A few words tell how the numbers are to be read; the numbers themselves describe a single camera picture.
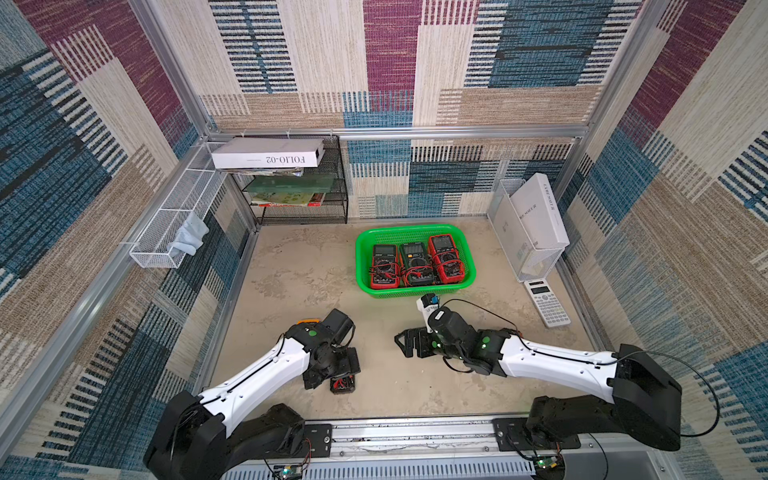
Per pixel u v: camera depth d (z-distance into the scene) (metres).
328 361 0.63
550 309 0.94
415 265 0.97
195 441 0.39
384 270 0.97
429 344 0.70
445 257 0.96
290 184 0.94
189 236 0.68
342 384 0.78
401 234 1.14
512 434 0.73
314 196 1.03
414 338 0.71
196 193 1.03
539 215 0.96
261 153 0.79
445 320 0.62
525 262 0.97
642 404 0.40
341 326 0.67
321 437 0.74
